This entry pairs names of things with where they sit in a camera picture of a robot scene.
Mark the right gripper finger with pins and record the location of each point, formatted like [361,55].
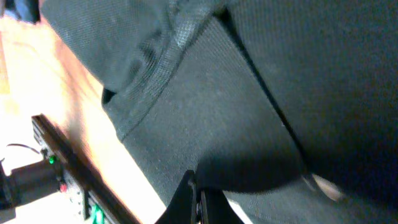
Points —
[187,204]

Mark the black t-shirt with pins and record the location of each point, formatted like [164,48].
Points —
[290,107]

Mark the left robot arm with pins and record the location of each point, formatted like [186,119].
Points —
[29,183]

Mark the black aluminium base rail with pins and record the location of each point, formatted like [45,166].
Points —
[92,200]

